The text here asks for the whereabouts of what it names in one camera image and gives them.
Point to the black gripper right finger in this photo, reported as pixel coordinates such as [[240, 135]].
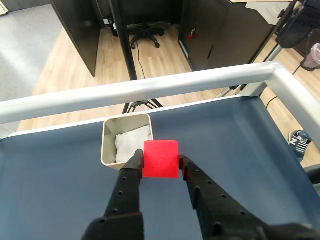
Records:
[[215, 207]]

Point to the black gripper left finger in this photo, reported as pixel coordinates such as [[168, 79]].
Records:
[[125, 195]]

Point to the red cube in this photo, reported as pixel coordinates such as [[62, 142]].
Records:
[[161, 160]]

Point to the beige square box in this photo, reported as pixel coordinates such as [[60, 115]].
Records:
[[107, 150]]

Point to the white tissue paper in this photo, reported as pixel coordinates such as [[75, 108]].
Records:
[[130, 140]]

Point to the dark blue-grey table mat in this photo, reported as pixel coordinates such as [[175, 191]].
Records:
[[62, 187]]

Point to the person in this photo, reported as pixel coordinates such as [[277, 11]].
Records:
[[298, 142]]

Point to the black tripod stand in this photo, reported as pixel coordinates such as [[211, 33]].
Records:
[[125, 37]]

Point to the black office chair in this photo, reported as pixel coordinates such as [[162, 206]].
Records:
[[297, 25], [146, 31]]

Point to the black cabinet with red tag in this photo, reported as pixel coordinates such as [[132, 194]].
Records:
[[225, 30]]

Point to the bin with pink bag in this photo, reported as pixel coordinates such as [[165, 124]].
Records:
[[313, 57]]

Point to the beige cardboard sheet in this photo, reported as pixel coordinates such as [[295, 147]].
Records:
[[270, 8]]

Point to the white metal table frame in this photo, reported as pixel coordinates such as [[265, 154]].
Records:
[[150, 87]]

